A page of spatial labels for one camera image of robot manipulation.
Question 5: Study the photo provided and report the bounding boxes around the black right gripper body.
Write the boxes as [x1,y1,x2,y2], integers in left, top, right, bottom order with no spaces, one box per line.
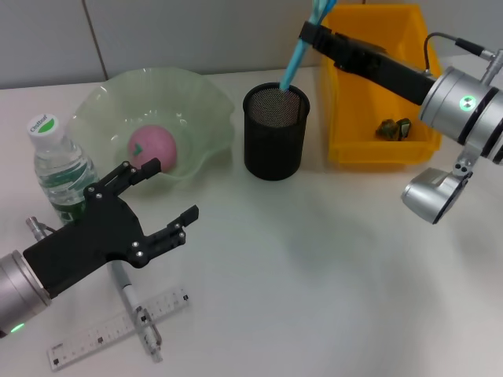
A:
[340,49,438,107]

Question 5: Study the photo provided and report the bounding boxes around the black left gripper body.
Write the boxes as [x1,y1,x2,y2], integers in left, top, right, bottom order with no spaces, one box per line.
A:
[22,182,149,298]

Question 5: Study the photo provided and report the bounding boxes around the pink toy peach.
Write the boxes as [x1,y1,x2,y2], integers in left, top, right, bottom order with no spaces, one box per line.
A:
[127,124,178,174]

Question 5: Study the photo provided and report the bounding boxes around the blue scissors with sheath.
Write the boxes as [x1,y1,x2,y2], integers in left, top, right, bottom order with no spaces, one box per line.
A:
[278,0,339,92]

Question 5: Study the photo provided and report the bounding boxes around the green plastic wrapper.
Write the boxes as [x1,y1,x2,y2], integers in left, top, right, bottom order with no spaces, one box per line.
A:
[375,116,413,141]

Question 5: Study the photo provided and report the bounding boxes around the clear green-label water bottle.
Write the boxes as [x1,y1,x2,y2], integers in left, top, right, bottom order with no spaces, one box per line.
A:
[26,112,101,228]

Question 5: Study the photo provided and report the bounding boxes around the grey and white pen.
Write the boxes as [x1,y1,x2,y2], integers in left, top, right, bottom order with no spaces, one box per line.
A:
[109,261,164,364]

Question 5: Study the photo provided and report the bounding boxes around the green glass fruit plate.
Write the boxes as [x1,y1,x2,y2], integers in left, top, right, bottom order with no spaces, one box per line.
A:
[66,66,237,190]

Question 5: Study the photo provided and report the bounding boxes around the black mesh pen holder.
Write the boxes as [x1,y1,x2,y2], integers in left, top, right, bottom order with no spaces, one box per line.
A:
[242,81,311,181]

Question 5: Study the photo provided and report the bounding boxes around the transparent plastic ruler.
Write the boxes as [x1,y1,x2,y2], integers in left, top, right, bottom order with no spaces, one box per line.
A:
[46,288,193,372]

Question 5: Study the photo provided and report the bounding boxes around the yellow plastic bin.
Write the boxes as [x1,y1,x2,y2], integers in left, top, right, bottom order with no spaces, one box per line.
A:
[320,3,443,172]

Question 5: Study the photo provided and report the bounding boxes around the left gripper connector cable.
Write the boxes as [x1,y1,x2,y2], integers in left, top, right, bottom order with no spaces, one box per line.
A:
[25,215,57,241]

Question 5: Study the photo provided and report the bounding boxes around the gripper connector cable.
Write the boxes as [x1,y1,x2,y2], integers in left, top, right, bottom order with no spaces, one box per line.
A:
[25,215,57,241]
[423,32,503,86]

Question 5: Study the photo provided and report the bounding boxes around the right gripper connector cable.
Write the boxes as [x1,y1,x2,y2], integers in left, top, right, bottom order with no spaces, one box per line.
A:
[423,32,503,86]

